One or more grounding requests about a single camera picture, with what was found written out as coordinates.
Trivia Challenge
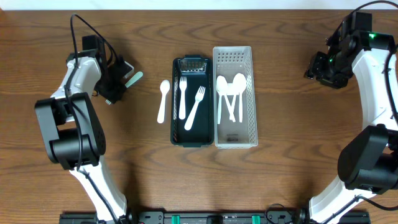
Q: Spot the teal green fork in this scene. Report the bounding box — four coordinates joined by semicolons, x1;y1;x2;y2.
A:
125;71;144;88

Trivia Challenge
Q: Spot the white thick-handled spoon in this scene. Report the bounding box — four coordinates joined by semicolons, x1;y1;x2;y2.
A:
157;80;170;123

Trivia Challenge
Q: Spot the white thick-handled fork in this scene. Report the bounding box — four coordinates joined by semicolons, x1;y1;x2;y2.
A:
178;77;187;119

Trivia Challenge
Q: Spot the dark green plastic basket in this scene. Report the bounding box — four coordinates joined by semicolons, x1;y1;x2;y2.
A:
170;55;214;147

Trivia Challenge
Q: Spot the pale green fork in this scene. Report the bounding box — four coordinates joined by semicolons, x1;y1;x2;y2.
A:
184;86;205;131

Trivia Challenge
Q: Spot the white plastic spoon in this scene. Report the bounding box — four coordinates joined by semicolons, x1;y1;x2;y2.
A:
217;90;222;124
233;73;246;123

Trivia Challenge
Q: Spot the white plastic spoon lowest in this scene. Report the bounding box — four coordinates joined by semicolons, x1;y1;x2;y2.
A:
224;83;238;122

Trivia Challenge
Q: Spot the clear perforated plastic basket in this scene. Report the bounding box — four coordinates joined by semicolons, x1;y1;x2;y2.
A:
213;46;258;149

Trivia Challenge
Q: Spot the white plastic spoon angled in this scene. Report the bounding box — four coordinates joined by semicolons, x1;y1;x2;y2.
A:
215;75;237;123

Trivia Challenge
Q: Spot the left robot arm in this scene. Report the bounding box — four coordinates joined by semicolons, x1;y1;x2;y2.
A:
34;35;137;223

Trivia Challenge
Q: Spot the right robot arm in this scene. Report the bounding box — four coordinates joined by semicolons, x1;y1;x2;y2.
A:
297;11;397;223

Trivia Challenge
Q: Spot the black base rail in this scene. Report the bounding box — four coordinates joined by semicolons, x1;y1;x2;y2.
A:
59;208;371;224

